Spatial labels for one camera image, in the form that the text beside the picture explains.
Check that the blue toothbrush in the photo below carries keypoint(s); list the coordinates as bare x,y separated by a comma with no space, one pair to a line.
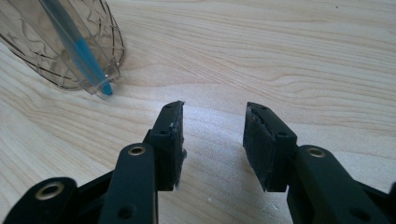
84,56

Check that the clear glass mug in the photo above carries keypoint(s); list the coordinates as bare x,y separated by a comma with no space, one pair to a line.
46,46

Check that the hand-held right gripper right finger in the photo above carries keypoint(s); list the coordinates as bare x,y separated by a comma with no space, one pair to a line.
267,152

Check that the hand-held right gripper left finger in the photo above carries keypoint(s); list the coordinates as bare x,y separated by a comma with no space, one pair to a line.
166,149

